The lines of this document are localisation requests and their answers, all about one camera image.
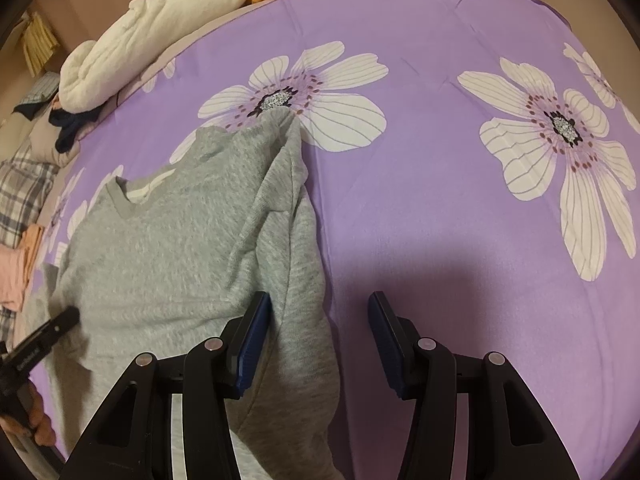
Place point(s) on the striped grey pillow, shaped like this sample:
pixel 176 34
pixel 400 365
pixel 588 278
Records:
pixel 41 93

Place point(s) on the person left hand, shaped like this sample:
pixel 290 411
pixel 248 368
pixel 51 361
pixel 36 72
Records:
pixel 40 425

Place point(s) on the plaid grey pillow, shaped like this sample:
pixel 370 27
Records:
pixel 25 186

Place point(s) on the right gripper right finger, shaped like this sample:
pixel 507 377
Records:
pixel 509 436

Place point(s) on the grey New York sweatshirt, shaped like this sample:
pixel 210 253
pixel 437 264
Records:
pixel 162 263

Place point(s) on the dark navy garment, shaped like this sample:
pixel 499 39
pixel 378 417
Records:
pixel 70 124

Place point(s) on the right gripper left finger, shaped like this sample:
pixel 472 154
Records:
pixel 129 437

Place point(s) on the taupe pillow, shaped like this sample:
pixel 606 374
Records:
pixel 42 144

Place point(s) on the folded pink garment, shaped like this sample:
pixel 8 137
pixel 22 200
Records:
pixel 12 278

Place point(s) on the folded orange garment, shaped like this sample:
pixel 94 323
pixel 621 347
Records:
pixel 30 245

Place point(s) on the purple floral bed sheet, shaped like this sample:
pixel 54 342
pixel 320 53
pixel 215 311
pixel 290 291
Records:
pixel 424 212

